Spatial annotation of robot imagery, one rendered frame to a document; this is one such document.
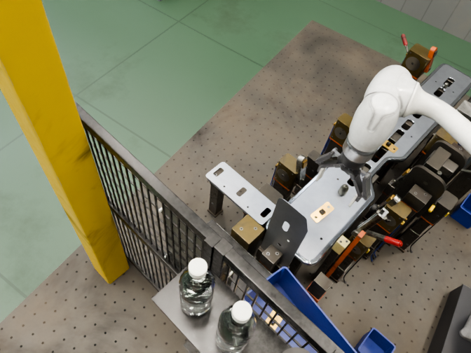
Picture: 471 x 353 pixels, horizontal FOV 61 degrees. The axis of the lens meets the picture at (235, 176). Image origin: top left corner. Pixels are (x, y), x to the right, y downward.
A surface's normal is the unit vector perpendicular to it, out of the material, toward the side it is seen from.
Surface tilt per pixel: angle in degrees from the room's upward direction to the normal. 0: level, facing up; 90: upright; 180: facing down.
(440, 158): 0
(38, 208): 0
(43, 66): 90
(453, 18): 90
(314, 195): 0
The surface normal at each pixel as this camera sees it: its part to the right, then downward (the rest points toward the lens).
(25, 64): 0.72, 0.62
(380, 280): 0.10, -0.55
